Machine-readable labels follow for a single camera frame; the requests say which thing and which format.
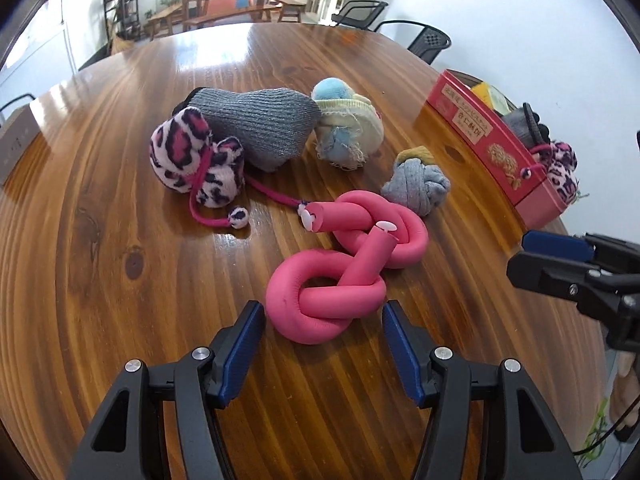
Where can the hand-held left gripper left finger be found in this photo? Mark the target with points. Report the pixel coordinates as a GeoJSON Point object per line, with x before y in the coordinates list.
{"type": "Point", "coordinates": [240, 355]}

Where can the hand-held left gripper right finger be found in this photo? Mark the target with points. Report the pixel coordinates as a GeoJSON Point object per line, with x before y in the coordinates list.
{"type": "Point", "coordinates": [402, 355]}

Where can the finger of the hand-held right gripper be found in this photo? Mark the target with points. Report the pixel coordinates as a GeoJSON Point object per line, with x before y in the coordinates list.
{"type": "Point", "coordinates": [550, 275]}
{"type": "Point", "coordinates": [555, 246]}

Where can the pink foam twist rod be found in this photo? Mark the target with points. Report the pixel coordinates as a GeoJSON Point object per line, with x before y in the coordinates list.
{"type": "Point", "coordinates": [300, 320]}

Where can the pink tin container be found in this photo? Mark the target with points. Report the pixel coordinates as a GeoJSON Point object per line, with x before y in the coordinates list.
{"type": "Point", "coordinates": [480, 130]}

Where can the grey mustard sock knot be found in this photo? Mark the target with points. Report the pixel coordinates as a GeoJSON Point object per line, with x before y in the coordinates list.
{"type": "Point", "coordinates": [415, 185]}

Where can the yellow packet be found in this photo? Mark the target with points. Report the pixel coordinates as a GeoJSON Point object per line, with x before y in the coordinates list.
{"type": "Point", "coordinates": [487, 95]}

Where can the cream and blue sock ball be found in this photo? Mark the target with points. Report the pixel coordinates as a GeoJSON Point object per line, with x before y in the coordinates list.
{"type": "Point", "coordinates": [360, 125]}

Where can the black perforated metal chair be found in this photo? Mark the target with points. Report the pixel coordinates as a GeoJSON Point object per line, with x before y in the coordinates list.
{"type": "Point", "coordinates": [425, 40]}

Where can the cardboard box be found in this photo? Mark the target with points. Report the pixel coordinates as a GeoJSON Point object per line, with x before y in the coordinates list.
{"type": "Point", "coordinates": [15, 145]}

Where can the wooden dining bench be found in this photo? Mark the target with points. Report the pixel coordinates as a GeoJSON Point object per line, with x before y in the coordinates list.
{"type": "Point", "coordinates": [225, 16]}
{"type": "Point", "coordinates": [162, 17]}

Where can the small wooden stool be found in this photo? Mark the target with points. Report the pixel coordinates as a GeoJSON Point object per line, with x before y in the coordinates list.
{"type": "Point", "coordinates": [286, 5]}

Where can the black plant shelf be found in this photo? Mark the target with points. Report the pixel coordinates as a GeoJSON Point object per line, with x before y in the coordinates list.
{"type": "Point", "coordinates": [122, 7]}

